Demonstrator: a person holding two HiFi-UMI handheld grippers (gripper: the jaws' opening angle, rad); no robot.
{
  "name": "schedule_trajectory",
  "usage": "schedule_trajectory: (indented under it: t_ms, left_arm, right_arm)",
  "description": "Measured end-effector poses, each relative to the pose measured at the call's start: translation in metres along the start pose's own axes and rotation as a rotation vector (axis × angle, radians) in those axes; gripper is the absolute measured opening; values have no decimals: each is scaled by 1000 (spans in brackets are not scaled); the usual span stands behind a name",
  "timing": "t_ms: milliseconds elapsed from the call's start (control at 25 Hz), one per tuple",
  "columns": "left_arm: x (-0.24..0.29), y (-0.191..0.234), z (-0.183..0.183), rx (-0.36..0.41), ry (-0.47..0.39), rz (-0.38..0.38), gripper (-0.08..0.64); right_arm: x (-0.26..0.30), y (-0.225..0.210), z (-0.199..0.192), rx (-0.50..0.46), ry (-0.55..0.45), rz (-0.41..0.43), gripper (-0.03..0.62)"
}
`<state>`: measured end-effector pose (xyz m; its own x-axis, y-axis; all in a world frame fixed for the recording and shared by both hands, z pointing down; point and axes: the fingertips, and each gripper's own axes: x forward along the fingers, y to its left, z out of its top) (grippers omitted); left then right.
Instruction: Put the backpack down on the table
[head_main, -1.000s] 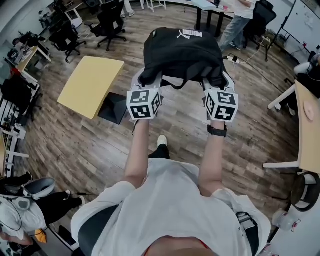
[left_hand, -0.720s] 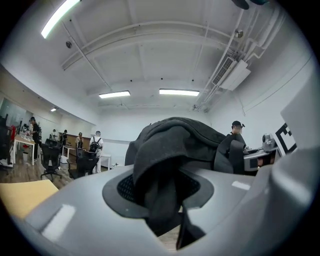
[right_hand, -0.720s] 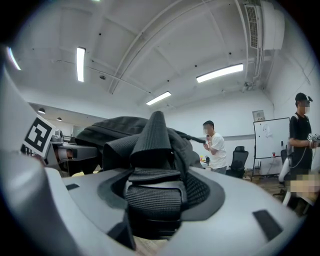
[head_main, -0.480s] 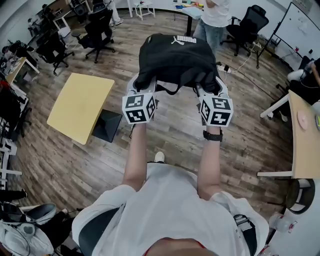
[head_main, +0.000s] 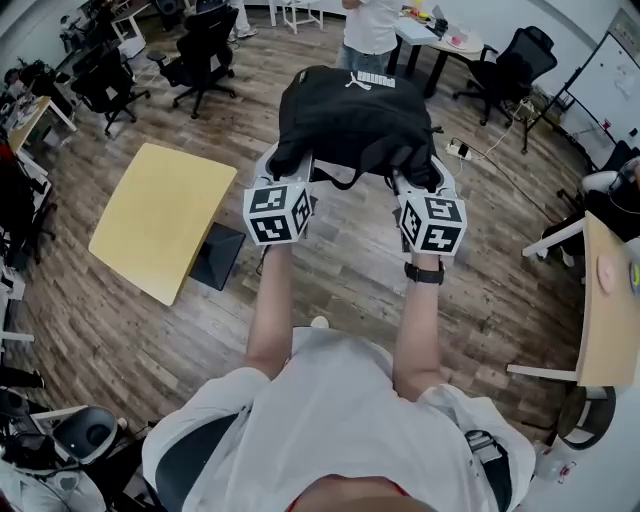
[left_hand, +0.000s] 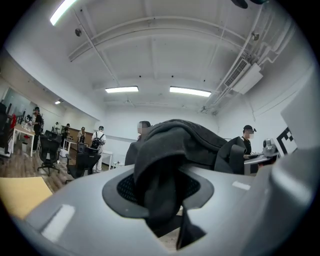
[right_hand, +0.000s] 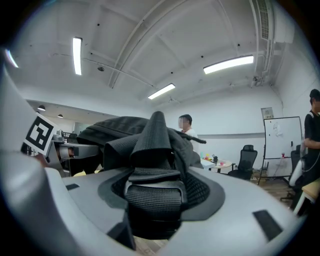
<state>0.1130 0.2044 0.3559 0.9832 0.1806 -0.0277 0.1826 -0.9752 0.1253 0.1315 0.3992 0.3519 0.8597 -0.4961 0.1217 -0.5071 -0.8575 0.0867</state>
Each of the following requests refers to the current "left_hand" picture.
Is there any white desk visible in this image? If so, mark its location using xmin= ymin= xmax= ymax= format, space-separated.
xmin=100 ymin=149 xmax=115 ymax=171

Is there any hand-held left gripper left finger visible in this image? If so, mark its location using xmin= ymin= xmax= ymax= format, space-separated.
xmin=14 ymin=165 xmax=176 ymax=256

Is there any black office chair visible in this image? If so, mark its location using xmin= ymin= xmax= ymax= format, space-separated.
xmin=36 ymin=129 xmax=63 ymax=177
xmin=64 ymin=146 xmax=103 ymax=185

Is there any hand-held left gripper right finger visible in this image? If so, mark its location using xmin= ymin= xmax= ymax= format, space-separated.
xmin=178 ymin=166 xmax=264 ymax=256

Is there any black Puma bag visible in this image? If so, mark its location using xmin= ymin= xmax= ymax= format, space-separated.
xmin=124 ymin=119 xmax=248 ymax=251

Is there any black shelving rack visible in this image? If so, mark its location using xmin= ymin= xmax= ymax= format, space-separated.
xmin=0 ymin=101 xmax=15 ymax=158

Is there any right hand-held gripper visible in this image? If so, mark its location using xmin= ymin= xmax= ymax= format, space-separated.
xmin=243 ymin=126 xmax=299 ymax=177

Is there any wood-top white-leg table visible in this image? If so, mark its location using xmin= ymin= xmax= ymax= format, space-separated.
xmin=11 ymin=124 xmax=36 ymax=158

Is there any small white-leg table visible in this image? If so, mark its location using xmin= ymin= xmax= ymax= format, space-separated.
xmin=62 ymin=137 xmax=79 ymax=153

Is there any white ceiling air conditioner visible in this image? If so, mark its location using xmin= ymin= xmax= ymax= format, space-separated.
xmin=223 ymin=57 xmax=264 ymax=96

